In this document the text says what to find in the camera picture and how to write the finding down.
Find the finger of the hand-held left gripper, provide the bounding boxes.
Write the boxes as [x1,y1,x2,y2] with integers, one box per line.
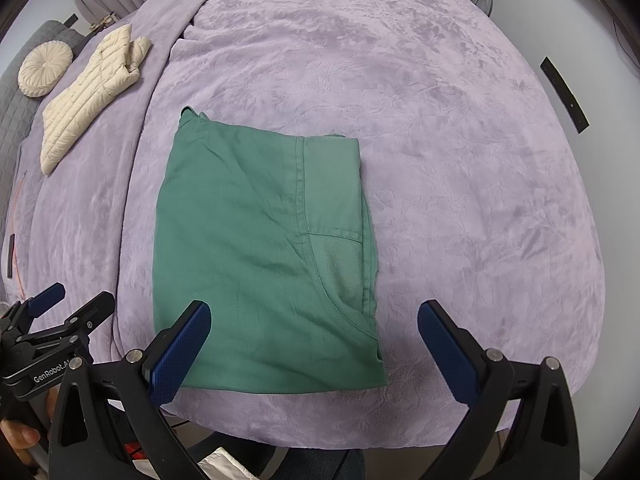
[30,290,116,354]
[0,282,67,342]

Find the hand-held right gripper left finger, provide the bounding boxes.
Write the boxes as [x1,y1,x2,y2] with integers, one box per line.
[47,300,213,480]

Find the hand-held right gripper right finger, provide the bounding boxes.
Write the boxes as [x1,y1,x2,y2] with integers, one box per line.
[417,300,583,480]

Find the green work jacket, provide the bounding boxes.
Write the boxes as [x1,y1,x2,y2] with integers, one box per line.
[152,106,390,395]

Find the person's left hand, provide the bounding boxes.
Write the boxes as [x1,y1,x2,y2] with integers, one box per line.
[0,390,60,465]

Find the white cloth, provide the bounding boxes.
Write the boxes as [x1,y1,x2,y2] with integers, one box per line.
[197,450,257,480]

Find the person's dark trousers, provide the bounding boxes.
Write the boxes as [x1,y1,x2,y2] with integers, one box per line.
[280,447,367,480]

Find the purple plush blanket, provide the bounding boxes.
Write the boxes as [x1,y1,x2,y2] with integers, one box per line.
[0,0,607,450]

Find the grey quilted sofa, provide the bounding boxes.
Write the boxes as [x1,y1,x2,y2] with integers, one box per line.
[0,20,83,161]

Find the cream puffer vest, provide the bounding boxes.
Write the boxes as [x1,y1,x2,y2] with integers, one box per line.
[40,23,152,177]

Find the round cream cushion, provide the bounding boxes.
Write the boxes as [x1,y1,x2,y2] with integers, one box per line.
[18,41,74,98]

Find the black wall strip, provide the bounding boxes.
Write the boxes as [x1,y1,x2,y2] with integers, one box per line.
[540,56,590,134]

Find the black cable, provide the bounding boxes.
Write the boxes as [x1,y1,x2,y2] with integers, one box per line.
[612,20,637,67]

